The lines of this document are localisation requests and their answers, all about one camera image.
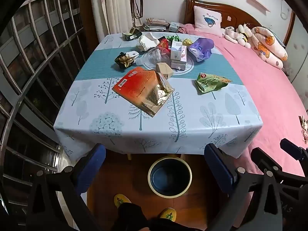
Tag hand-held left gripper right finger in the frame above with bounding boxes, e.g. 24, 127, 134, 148
204, 143, 284, 231

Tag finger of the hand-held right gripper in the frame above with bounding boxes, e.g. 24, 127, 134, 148
251, 147, 308, 186
280, 138, 308, 160

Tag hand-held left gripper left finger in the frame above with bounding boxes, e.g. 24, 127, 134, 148
25, 144, 106, 231

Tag blue bin with cream rim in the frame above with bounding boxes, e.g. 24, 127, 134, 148
147, 156, 192, 199

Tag clear plastic bag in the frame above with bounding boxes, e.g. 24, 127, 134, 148
136, 48, 171, 66

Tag red fruit print drink carton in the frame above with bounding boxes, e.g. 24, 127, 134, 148
170, 40, 188, 61

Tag dark green cardboard box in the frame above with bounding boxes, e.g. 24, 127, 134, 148
122, 28, 143, 41

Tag small doll ornaments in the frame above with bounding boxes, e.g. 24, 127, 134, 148
298, 115, 308, 145

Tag yellow green slipper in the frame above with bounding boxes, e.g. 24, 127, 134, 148
114, 194, 131, 208
157, 208, 177, 222

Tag person's black trousers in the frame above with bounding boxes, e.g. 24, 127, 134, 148
111, 203, 207, 231

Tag pink bedsheet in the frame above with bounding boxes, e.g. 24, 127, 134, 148
179, 23, 308, 231

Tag green snack bag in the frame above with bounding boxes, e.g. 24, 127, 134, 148
194, 72, 233, 95

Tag orange foil snack bag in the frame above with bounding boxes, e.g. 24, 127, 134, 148
112, 67, 175, 118

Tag floral sliding wardrobe door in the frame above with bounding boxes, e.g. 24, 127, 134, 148
287, 12, 308, 89

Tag bear print rolled quilt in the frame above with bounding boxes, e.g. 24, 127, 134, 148
250, 26, 288, 70

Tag gold black foil wrapper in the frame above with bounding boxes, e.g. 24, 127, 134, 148
114, 52, 137, 70

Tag white flat box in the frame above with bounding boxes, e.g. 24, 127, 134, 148
170, 60, 187, 71

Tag small brown cardboard box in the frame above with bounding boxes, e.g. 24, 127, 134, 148
156, 62, 174, 79

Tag purple plastic bag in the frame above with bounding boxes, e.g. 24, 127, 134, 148
188, 38, 214, 62

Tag metal window grille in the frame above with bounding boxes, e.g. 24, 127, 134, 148
0, 0, 89, 212

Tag white yellow plush toy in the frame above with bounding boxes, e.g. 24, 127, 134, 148
236, 23, 253, 49

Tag white crumpled paper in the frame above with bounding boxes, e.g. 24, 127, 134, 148
136, 32, 161, 52

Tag red gold envelope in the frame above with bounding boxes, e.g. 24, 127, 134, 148
157, 38, 170, 51

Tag wooden headboard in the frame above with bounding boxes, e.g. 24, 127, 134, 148
184, 0, 296, 49

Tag stack of papers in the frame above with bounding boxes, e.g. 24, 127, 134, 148
146, 17, 170, 31

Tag white wall cable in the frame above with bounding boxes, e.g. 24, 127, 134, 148
280, 3, 291, 20

